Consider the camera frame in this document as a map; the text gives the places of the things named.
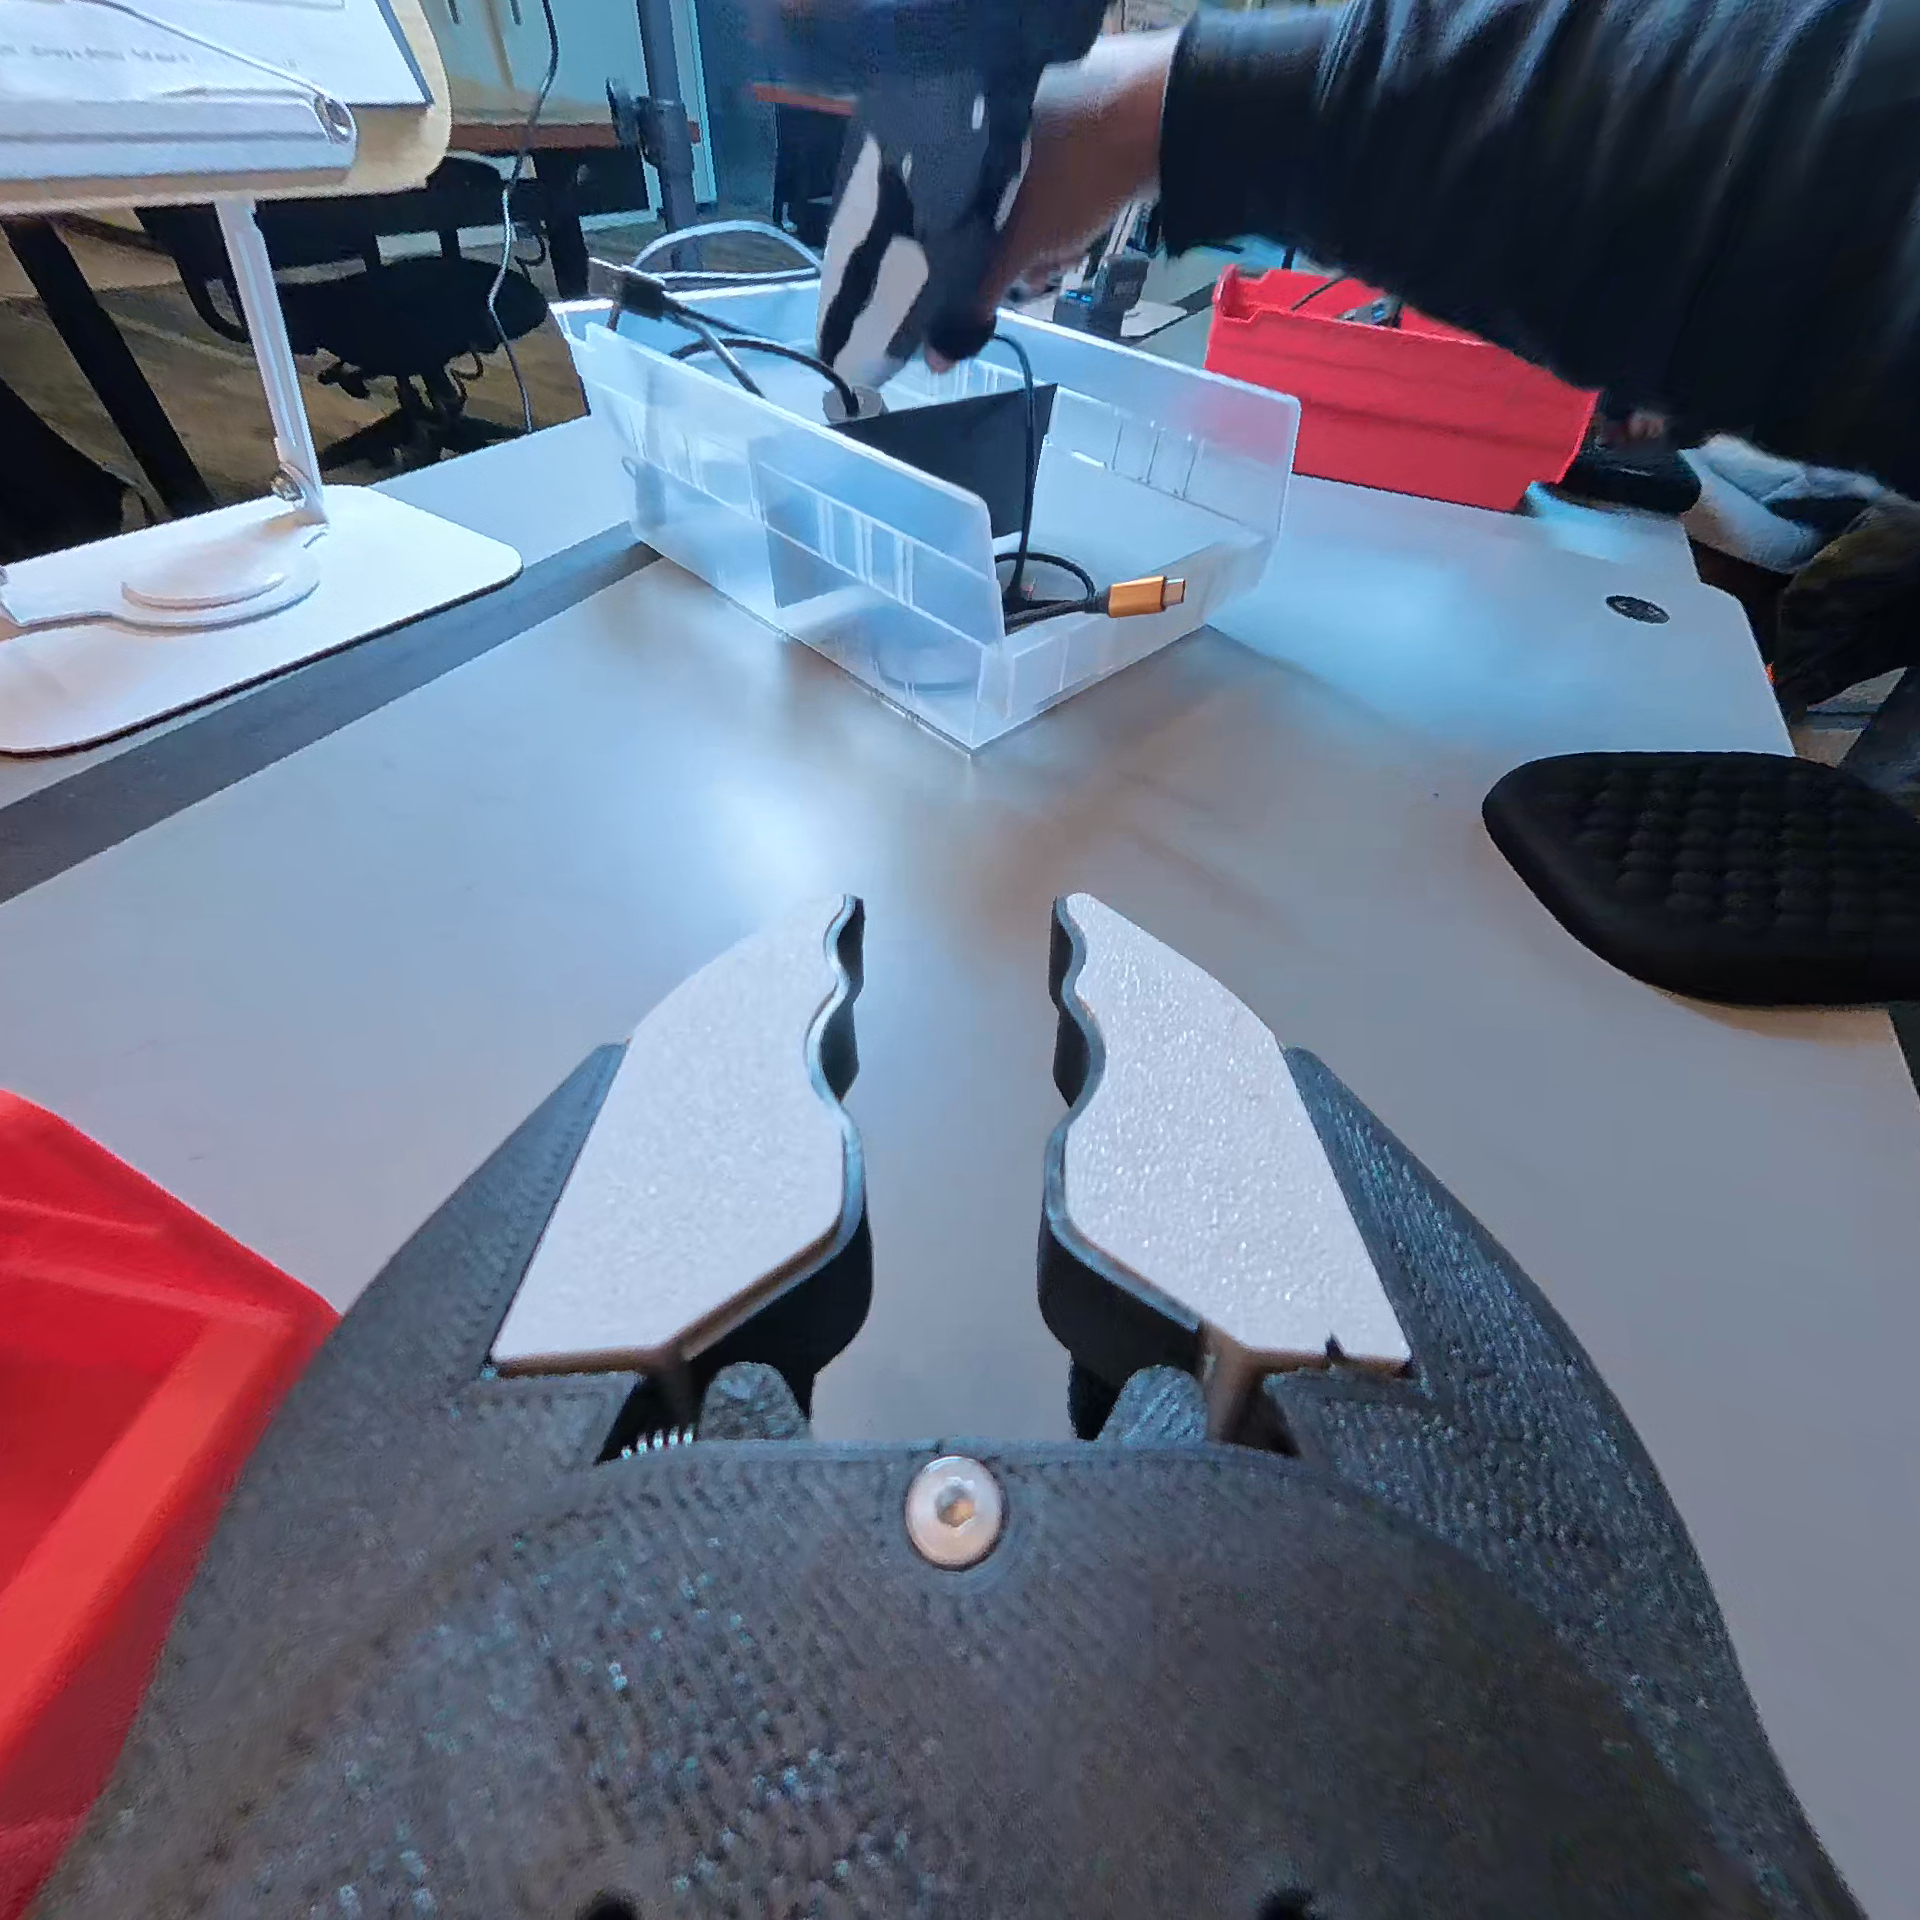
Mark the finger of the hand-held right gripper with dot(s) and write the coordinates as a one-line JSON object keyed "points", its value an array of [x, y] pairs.
{"points": [[974, 241], [870, 269]]}

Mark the black light stand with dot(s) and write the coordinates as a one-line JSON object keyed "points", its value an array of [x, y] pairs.
{"points": [[670, 90]]}

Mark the white poster stand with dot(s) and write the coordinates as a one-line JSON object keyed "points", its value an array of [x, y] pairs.
{"points": [[300, 570]]}

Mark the black office chair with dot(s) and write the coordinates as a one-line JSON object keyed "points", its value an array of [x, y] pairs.
{"points": [[406, 306]]}

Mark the red plastic bin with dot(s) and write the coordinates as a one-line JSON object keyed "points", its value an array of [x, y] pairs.
{"points": [[1382, 404], [120, 1425]]}

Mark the clear plastic bin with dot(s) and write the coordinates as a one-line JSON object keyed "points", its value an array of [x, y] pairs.
{"points": [[705, 451]]}

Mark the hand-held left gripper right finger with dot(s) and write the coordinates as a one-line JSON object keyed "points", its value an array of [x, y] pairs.
{"points": [[1201, 1185]]}

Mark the white cloth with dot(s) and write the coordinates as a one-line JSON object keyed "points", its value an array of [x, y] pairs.
{"points": [[1785, 502]]}

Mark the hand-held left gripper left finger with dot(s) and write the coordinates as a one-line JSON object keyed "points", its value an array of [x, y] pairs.
{"points": [[692, 1185]]}

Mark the black desk grommet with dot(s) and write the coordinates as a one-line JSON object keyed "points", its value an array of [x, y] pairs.
{"points": [[1636, 609]]}

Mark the black bin divider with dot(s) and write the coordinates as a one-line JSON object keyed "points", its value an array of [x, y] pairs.
{"points": [[961, 451]]}

